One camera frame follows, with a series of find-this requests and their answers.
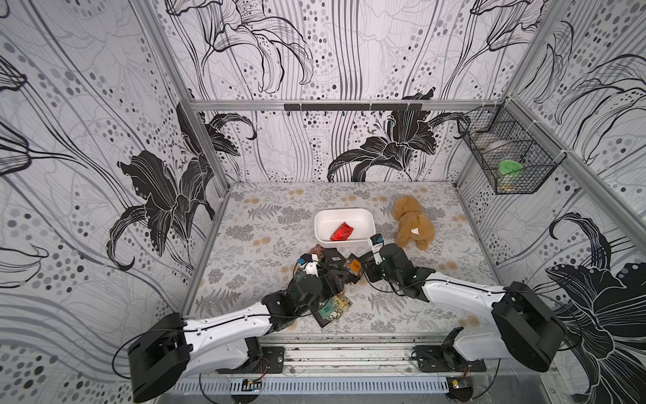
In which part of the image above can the green tea bag bottom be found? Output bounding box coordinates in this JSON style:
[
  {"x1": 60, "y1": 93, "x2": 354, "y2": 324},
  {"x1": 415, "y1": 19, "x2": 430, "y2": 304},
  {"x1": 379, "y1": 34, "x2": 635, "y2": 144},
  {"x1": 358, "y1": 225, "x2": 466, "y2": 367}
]
[{"x1": 313, "y1": 294, "x2": 353, "y2": 328}]

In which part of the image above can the orange label tea bag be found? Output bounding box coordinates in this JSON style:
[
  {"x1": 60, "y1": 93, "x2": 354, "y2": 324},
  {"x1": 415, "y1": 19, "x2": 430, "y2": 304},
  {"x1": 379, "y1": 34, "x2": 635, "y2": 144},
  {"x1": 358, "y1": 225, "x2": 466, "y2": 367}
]
[{"x1": 343, "y1": 254, "x2": 362, "y2": 284}]

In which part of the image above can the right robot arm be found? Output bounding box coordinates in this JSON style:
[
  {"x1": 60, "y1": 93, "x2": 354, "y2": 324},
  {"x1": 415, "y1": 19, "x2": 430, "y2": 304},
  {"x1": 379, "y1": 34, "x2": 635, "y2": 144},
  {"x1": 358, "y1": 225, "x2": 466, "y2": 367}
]
[{"x1": 359, "y1": 243, "x2": 567, "y2": 372}]

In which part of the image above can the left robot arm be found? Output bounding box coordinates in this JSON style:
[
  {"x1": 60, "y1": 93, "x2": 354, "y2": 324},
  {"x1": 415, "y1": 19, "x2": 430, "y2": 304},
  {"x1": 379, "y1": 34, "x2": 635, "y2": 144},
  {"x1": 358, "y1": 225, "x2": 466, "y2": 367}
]
[{"x1": 125, "y1": 273, "x2": 339, "y2": 403}]

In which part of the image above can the black barcode tea bag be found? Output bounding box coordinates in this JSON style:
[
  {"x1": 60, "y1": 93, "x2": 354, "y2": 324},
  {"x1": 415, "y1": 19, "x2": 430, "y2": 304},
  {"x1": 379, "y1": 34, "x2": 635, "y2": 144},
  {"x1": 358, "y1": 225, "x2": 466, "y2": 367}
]
[{"x1": 322, "y1": 248, "x2": 347, "y2": 269}]

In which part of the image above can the red black tea bag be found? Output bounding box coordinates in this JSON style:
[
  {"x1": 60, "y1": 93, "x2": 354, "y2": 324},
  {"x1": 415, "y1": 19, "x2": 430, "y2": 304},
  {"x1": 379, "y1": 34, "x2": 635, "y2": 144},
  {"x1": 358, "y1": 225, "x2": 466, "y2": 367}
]
[{"x1": 310, "y1": 244, "x2": 325, "y2": 259}]

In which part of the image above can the white storage box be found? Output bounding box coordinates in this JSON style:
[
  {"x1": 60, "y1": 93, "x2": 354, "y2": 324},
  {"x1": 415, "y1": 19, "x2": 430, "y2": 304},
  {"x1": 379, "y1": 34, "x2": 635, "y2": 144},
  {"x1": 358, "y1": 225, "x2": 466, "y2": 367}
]
[{"x1": 314, "y1": 208, "x2": 376, "y2": 247}]

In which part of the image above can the brown teddy bear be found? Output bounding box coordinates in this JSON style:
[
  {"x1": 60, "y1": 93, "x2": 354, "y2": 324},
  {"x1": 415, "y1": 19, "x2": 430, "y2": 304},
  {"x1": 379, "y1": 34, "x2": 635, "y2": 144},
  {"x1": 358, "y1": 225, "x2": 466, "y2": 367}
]
[{"x1": 393, "y1": 195, "x2": 436, "y2": 251}]

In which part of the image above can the green lid cup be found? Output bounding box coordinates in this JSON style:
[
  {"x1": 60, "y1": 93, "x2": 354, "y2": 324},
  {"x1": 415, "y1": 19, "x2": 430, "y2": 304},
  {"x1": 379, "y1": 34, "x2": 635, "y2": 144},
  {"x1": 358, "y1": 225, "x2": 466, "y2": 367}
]
[{"x1": 496, "y1": 160, "x2": 524, "y2": 192}]

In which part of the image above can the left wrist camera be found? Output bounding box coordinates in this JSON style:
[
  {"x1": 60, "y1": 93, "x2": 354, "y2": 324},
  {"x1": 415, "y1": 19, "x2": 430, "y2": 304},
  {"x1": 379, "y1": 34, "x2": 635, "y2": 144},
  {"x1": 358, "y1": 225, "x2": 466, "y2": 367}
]
[{"x1": 298, "y1": 254, "x2": 319, "y2": 276}]

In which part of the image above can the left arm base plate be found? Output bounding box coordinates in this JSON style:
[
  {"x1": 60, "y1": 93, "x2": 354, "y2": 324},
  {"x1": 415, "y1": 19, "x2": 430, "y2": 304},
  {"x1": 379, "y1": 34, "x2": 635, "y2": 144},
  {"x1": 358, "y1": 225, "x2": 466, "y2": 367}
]
[{"x1": 218, "y1": 346, "x2": 285, "y2": 375}]

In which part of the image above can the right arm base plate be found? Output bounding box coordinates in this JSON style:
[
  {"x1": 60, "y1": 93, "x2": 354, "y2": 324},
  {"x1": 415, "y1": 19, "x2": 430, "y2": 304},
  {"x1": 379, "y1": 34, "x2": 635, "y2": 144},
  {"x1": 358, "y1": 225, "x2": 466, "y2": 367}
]
[{"x1": 411, "y1": 345, "x2": 487, "y2": 375}]

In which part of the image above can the white cable duct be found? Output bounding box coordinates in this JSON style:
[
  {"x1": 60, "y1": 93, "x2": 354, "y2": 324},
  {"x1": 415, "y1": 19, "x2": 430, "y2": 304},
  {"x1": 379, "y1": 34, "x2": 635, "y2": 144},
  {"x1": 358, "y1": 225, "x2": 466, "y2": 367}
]
[{"x1": 171, "y1": 375, "x2": 448, "y2": 396}]

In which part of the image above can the black wire basket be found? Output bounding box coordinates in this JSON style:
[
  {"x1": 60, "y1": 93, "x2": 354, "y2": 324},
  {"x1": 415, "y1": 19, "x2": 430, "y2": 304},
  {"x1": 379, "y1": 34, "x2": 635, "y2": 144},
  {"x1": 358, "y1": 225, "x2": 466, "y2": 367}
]
[{"x1": 459, "y1": 104, "x2": 567, "y2": 195}]

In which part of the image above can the black bar on rail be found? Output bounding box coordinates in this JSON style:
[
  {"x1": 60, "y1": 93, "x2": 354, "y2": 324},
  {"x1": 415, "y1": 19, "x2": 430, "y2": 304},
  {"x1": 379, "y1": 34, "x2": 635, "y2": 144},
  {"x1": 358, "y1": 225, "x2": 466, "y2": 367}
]
[{"x1": 284, "y1": 103, "x2": 422, "y2": 112}]

